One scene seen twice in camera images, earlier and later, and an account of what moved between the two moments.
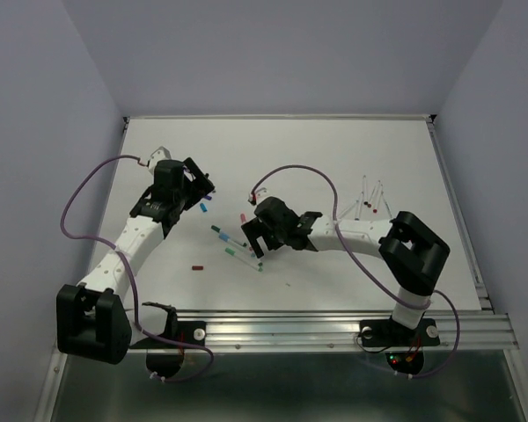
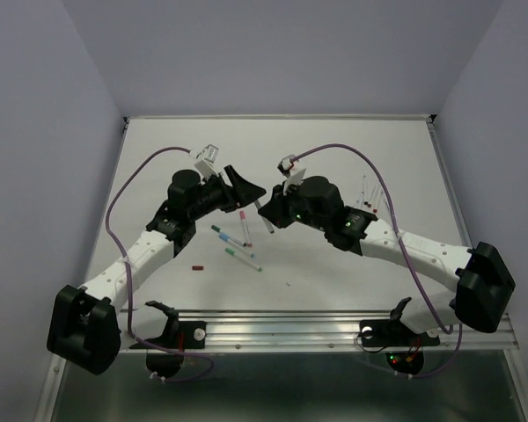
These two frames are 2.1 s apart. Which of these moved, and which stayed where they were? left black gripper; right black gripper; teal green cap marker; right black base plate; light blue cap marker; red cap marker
Moved: right black gripper; left black gripper
Stayed: teal green cap marker; right black base plate; red cap marker; light blue cap marker
